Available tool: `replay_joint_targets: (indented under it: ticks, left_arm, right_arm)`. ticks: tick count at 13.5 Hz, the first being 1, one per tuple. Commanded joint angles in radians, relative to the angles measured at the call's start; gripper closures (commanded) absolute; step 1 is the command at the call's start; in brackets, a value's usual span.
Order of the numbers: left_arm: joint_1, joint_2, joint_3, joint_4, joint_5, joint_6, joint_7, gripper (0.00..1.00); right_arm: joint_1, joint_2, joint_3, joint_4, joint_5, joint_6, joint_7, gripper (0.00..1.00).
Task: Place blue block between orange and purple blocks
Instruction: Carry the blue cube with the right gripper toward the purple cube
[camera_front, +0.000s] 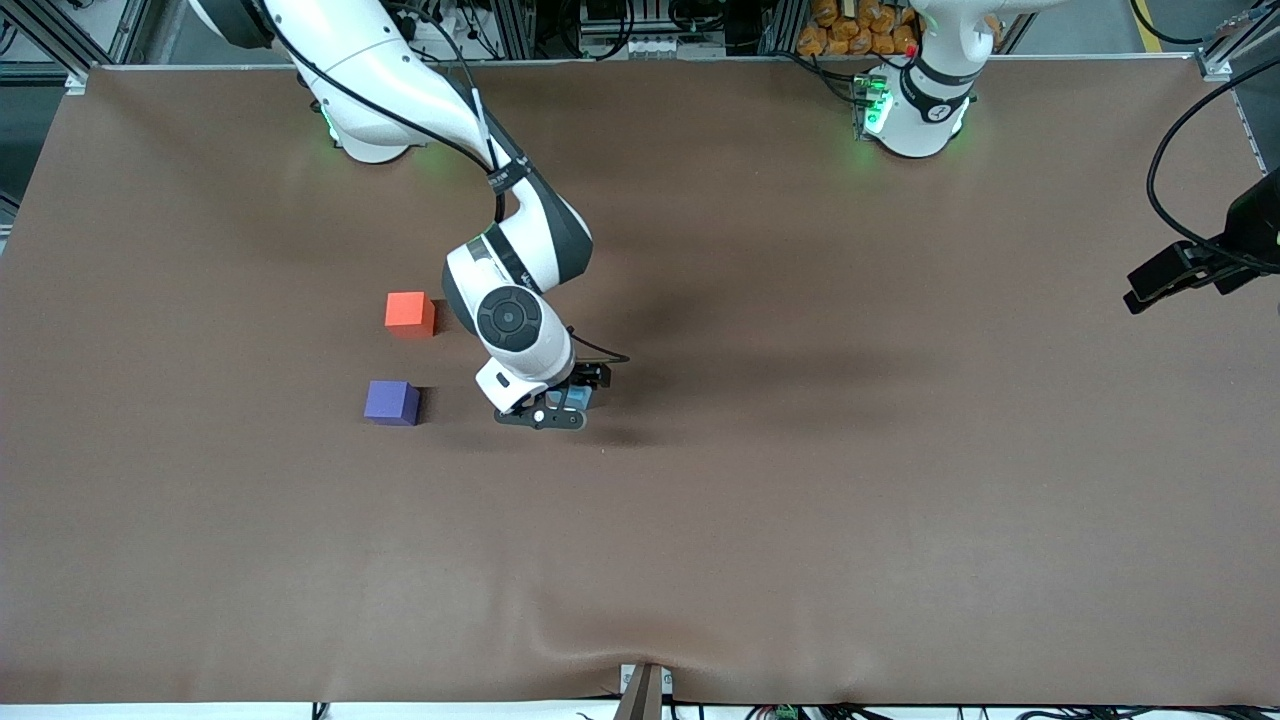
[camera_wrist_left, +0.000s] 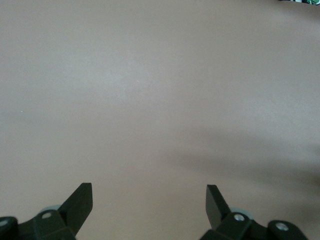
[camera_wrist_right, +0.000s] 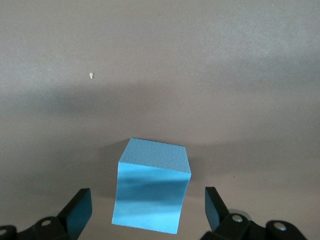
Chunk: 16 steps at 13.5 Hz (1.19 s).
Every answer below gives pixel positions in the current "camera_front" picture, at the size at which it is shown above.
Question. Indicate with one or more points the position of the green terminal connector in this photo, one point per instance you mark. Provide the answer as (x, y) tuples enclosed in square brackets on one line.
[(785, 713)]

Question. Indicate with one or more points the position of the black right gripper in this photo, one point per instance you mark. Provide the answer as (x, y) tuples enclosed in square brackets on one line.
[(589, 378)]

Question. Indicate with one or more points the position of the brown table mat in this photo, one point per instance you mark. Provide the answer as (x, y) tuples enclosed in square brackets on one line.
[(700, 550)]

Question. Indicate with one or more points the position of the aluminium frame rail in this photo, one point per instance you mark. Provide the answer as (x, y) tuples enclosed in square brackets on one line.
[(1250, 120)]

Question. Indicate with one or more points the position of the brown camera mount post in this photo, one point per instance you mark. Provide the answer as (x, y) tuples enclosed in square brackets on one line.
[(643, 700)]

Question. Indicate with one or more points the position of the purple foam block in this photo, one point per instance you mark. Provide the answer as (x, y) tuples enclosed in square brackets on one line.
[(390, 402)]

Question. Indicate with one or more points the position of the orange packets pile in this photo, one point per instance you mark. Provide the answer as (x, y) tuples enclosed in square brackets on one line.
[(850, 30)]

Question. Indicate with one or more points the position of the white power strip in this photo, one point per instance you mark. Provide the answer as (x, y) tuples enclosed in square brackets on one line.
[(630, 47)]

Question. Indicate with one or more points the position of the orange foam block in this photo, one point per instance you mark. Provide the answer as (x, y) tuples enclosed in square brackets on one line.
[(408, 313)]

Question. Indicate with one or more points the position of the aluminium frame post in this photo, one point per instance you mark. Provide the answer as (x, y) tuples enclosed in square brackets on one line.
[(125, 40)]

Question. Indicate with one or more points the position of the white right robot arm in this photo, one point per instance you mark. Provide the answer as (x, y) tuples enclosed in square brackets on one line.
[(400, 80)]

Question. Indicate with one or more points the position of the blue foam block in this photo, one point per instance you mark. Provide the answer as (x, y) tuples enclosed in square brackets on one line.
[(580, 398)]

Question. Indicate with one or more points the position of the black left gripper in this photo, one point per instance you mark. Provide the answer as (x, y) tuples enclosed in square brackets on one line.
[(1258, 228)]

